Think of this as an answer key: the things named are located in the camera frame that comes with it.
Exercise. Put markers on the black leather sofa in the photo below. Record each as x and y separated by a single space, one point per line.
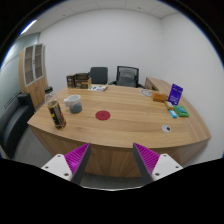
13 123

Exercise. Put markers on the black mesh-back office chair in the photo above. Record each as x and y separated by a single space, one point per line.
126 77

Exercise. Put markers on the wide dark brown box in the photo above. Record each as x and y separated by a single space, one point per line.
82 76

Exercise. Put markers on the small dark brown box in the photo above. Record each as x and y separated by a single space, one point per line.
70 81

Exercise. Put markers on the low wooden side desk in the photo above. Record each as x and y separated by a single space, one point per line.
156 83

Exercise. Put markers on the purple standing sign card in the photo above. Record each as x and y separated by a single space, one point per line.
175 94

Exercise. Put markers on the wooden glass-door shelf cabinet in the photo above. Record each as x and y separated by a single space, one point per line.
33 76

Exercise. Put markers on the brown cardboard box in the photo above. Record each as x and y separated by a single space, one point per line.
84 84

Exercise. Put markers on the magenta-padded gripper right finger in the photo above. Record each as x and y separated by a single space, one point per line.
146 160

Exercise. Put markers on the small light blue box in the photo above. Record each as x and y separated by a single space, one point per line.
173 114

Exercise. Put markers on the clear black-capped drink bottle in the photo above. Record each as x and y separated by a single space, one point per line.
56 113

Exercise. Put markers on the orange box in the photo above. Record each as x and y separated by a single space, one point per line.
159 96

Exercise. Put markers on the small tan box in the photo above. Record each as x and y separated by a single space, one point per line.
168 104

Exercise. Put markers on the green box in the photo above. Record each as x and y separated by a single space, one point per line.
181 111

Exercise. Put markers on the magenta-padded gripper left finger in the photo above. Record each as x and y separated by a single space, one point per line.
77 160

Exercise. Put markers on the black solid-back office chair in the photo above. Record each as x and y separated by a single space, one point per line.
98 75

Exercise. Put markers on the flat round red coaster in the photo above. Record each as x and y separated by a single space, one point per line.
102 115

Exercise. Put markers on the round grey white disc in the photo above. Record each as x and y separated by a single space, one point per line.
146 93

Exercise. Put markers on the white and grey mug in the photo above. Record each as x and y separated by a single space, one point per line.
74 104

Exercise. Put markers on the white and green leaflet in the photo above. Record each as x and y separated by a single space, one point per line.
97 88

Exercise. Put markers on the rectangular ceiling light panel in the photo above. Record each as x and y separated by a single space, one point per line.
28 27

